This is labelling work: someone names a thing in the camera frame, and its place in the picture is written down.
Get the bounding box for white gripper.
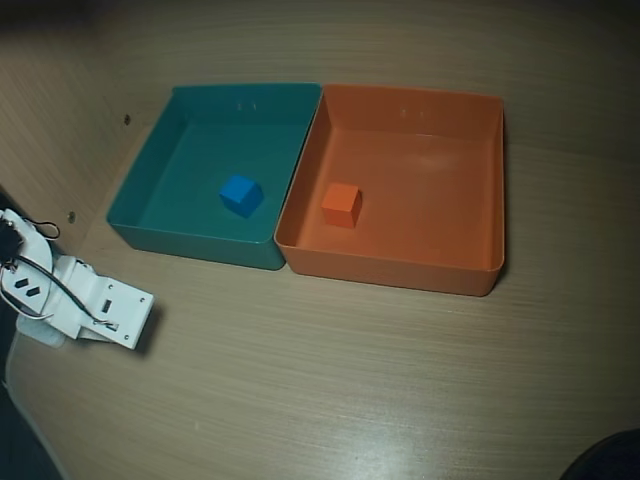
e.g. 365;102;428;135
73;271;156;351

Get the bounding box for orange cube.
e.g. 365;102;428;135
320;182;363;229

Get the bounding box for blue cube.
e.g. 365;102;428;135
218;173;264;220

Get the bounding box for teal plastic box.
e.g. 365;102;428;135
105;82;323;272

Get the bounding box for orange plastic box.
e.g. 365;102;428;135
273;83;506;298

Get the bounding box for dark rounded object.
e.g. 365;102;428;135
562;428;640;480

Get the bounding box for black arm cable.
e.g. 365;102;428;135
0;254;117;327

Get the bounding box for thin black looped wire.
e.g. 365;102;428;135
19;218;61;240

